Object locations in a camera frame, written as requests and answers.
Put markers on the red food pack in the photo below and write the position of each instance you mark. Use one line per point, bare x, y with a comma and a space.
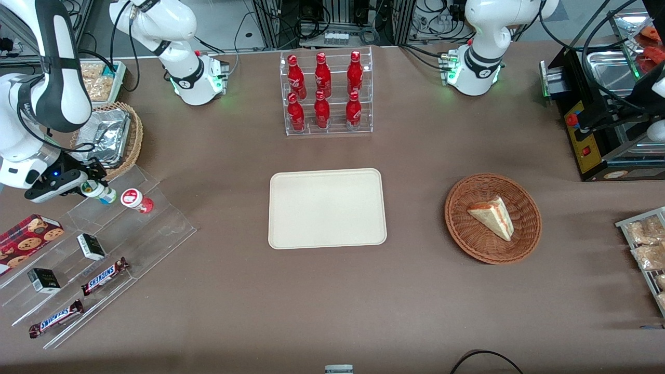
652, 35

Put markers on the white power strip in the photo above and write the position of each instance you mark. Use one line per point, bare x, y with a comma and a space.
336, 38

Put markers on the green yogurt cup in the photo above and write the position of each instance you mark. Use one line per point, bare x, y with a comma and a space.
106, 196

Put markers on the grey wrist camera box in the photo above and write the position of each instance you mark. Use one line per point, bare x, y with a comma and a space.
52, 186

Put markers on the small black carton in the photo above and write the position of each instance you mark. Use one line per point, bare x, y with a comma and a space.
92, 248
45, 280

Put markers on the cream plastic tray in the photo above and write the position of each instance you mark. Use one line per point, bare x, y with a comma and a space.
327, 208

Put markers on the triangular sandwich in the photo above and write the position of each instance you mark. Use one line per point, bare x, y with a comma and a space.
493, 218

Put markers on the steel tray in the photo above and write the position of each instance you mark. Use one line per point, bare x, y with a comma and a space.
626, 21

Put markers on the clear nut snack bag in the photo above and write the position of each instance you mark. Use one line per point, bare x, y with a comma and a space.
644, 231
649, 256
661, 281
662, 301

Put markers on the red yogurt cup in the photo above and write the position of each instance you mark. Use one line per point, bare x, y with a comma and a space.
132, 198

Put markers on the black machine with yellow panel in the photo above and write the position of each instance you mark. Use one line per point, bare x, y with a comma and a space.
597, 119

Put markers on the clear acrylic stepped display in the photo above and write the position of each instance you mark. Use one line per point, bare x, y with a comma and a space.
156, 228

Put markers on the grey device edge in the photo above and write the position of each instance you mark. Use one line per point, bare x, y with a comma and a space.
338, 370

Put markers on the red cola bottle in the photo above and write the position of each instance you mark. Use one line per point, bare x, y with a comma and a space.
355, 71
321, 110
296, 111
295, 75
322, 72
353, 109

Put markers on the light wicker basket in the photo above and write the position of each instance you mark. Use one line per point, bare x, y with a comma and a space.
136, 140

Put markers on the Snickers chocolate bar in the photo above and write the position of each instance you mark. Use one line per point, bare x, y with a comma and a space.
56, 318
104, 276

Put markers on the clear cracker bag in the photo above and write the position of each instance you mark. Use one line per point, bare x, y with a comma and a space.
98, 88
93, 69

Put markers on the red cookie box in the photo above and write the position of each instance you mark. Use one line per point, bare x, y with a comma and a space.
26, 239

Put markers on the dark brown wicker basket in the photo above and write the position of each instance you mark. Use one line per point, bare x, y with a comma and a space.
467, 234

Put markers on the clear acrylic bottle rack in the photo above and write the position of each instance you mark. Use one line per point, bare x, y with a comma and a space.
309, 131

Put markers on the teal snack pack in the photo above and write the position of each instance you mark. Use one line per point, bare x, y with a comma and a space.
110, 71

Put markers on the stacked foil containers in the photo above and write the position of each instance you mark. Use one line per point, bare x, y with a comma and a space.
109, 137

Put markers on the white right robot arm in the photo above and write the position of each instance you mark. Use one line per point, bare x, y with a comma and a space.
52, 78

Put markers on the white plastic snack bin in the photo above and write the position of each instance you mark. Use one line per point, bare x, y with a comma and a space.
122, 83

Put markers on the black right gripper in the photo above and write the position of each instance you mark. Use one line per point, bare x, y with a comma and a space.
83, 169

